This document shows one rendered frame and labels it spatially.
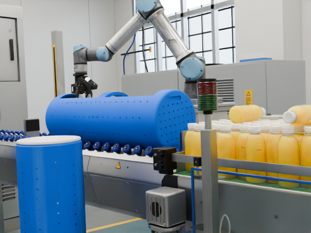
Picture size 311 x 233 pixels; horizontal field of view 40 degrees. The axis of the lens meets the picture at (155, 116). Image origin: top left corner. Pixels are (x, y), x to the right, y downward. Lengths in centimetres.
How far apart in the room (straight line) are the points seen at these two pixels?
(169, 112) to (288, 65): 192
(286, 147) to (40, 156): 97
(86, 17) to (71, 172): 580
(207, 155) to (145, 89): 335
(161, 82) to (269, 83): 135
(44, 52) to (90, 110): 498
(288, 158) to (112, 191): 101
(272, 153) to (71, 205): 87
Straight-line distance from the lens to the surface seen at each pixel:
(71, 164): 186
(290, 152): 144
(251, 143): 150
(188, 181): 163
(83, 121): 221
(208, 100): 134
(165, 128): 188
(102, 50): 238
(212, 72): 384
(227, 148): 156
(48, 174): 183
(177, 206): 159
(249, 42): 486
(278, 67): 356
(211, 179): 137
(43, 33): 715
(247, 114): 171
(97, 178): 219
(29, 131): 292
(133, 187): 201
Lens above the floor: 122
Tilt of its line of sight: 3 degrees down
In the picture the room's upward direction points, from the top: 2 degrees counter-clockwise
